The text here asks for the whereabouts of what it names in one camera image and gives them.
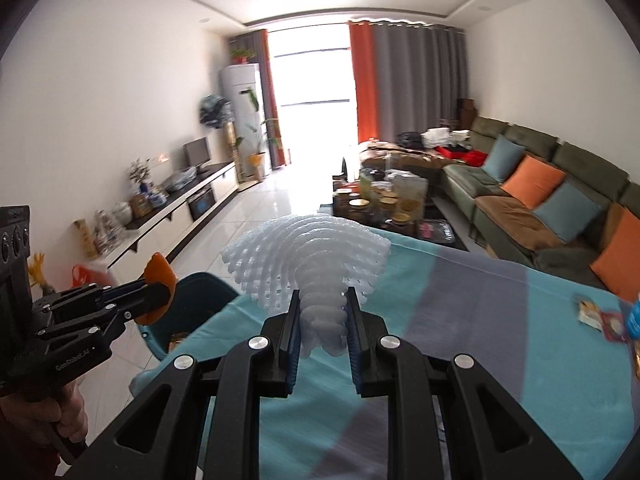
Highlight yellow white snack packet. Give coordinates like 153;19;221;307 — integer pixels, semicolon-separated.
575;296;603;331

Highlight blue grey printed tablecloth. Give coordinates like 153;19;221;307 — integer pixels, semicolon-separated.
130;230;640;480

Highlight orange peel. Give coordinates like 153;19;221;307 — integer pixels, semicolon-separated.
135;252;177;325

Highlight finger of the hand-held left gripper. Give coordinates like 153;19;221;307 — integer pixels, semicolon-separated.
37;305;146;343
95;281;172;313

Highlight white standing air conditioner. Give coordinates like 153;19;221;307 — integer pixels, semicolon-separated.
220;64;268;181

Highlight clear snack bag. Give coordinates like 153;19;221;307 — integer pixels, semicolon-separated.
395;177;428;216

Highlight yellow flowers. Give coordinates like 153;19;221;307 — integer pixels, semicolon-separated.
27;252;53;296

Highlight blue cushion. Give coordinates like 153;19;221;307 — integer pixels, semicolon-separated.
482;135;526;183
532;180;605;243

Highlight vase with flowers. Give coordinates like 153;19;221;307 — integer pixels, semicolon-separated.
129;157;153;196

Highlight red cloth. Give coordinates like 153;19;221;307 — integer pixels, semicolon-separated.
435;146;488;166

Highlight dark coffee table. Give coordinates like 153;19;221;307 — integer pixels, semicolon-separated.
320;195;471;251

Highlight orange and grey curtain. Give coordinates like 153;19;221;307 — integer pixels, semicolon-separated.
348;19;468;143

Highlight cloth covered standing fan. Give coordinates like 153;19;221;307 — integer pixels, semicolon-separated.
199;94;235;128

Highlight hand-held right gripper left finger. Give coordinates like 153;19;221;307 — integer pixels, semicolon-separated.
65;287;303;480

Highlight person's left hand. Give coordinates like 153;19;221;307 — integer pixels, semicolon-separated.
0;380;88;461

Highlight white foam fruit net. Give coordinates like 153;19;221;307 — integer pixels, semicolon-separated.
221;213;392;361

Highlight group of food jars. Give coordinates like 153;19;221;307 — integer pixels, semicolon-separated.
332;170;431;233

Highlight orange cushion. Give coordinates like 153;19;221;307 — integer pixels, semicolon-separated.
501;154;567;210
590;207;640;303

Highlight teal trash bin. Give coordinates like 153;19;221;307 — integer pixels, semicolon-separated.
136;271;241;361

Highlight grey and red curtain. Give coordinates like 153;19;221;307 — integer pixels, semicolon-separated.
227;29;291;168

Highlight brown boxes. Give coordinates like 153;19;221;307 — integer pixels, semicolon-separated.
457;98;478;131

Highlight white and black TV cabinet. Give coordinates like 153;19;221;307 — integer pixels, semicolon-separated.
100;160;240;268

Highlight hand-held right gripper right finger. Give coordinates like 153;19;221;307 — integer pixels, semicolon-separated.
345;286;586;480

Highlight red snack packet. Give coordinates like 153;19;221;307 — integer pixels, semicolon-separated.
597;311;628;343

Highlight green sectional sofa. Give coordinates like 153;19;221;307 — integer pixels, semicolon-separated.
357;116;640;306

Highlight window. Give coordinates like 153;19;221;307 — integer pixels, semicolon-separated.
267;25;358;161

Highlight tall leafy houseplant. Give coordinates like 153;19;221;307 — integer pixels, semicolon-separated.
235;87;281;181

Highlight black monitor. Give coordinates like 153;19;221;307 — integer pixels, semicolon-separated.
182;137;212;175

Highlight red plastic bag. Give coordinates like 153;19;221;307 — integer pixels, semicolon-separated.
72;262;113;288

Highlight pile of white clothes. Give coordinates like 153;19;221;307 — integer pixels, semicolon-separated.
421;127;471;148

